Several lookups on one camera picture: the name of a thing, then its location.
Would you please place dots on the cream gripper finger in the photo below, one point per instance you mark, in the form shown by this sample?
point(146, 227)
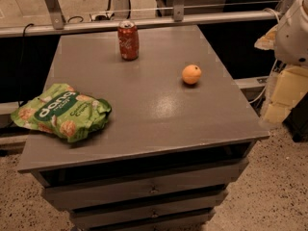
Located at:
point(266, 42)
point(285, 91)

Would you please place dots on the orange fruit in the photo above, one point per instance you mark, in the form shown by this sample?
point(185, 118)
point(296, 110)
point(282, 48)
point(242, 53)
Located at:
point(191, 74)

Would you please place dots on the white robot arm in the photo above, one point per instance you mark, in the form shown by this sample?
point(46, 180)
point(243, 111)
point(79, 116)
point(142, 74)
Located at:
point(289, 41)

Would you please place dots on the green rice chip bag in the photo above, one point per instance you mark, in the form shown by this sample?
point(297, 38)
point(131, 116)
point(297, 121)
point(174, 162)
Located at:
point(64, 112)

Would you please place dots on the grey drawer cabinet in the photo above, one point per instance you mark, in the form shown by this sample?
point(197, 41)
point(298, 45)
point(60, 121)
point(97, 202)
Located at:
point(169, 150)

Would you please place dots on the red soda can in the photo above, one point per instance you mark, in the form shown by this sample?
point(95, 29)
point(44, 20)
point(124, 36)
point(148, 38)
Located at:
point(128, 39)

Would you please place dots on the white power strip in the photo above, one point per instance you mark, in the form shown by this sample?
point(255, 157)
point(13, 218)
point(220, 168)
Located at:
point(100, 16)

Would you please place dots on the metal railing frame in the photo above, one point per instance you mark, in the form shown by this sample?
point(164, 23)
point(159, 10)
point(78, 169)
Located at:
point(61, 17)

